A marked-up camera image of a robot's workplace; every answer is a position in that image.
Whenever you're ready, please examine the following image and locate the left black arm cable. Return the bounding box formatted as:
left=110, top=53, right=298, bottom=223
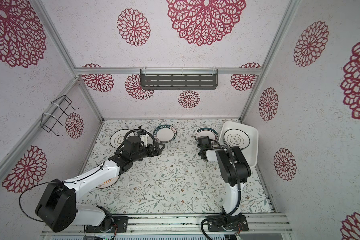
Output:
left=18, top=128, right=155, bottom=223

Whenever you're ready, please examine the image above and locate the orange sunburst plate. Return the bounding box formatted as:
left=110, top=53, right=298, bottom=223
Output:
left=97, top=176, right=120, bottom=189

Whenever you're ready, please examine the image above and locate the small green Hao Shi plate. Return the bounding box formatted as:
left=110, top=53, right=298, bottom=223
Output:
left=153, top=125, right=177, bottom=144

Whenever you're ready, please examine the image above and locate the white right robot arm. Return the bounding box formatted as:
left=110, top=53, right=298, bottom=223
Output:
left=197, top=136, right=252, bottom=216

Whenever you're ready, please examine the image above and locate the white plate flower emblem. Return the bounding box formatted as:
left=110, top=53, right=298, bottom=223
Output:
left=223, top=129, right=251, bottom=150

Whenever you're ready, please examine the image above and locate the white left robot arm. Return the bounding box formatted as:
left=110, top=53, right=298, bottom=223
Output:
left=35, top=136, right=165, bottom=233

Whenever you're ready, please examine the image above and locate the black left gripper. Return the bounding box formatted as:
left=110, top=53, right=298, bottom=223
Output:
left=132, top=141, right=166, bottom=163

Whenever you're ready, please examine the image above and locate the right black corrugated cable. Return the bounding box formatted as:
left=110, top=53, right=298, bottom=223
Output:
left=200, top=146, right=242, bottom=240

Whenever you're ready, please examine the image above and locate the white plate thin green rim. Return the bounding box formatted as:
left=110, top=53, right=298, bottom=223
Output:
left=110, top=129, right=130, bottom=149

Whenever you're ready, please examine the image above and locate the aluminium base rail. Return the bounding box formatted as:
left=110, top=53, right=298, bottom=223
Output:
left=41, top=212, right=294, bottom=236

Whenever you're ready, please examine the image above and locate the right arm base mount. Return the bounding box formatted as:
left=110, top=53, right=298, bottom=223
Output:
left=207, top=213, right=249, bottom=233

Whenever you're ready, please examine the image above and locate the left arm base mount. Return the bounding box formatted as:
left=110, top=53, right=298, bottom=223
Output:
left=85, top=206, right=129, bottom=233

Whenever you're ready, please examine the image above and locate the green red ring plate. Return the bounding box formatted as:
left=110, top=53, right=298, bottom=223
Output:
left=194, top=127, right=219, bottom=142

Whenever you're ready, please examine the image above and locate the black wire wall rack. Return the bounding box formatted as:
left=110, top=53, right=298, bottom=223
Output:
left=40, top=95, right=79, bottom=137

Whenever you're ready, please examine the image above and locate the dark metal wall shelf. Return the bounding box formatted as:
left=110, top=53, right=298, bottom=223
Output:
left=140, top=69, right=219, bottom=90

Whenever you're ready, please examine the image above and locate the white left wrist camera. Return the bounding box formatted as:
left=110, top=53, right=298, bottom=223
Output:
left=140, top=134, right=149, bottom=147

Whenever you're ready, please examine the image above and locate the white plastic bin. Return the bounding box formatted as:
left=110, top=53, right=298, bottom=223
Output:
left=219, top=121, right=259, bottom=168

